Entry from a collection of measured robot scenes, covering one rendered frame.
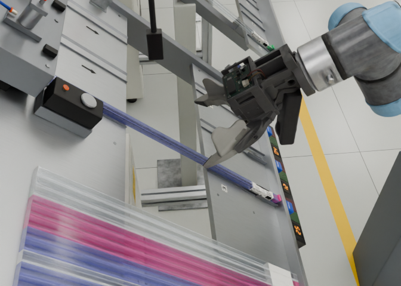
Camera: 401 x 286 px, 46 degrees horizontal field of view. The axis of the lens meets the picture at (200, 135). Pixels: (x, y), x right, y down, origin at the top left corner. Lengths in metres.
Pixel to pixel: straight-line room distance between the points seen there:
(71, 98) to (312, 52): 0.34
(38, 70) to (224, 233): 0.39
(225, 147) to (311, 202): 1.20
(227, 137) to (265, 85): 0.10
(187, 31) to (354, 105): 1.16
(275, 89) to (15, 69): 0.37
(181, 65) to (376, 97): 0.47
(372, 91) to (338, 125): 1.44
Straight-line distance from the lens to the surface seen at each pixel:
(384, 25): 0.70
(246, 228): 0.85
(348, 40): 0.70
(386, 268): 1.55
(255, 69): 0.71
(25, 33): 0.66
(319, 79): 0.71
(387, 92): 0.77
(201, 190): 1.49
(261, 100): 0.71
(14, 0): 0.70
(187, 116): 1.58
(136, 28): 1.01
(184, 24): 1.36
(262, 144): 1.07
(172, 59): 1.06
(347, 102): 2.33
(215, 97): 0.81
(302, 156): 2.04
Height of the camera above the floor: 1.51
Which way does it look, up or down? 47 degrees down
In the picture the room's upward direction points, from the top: straight up
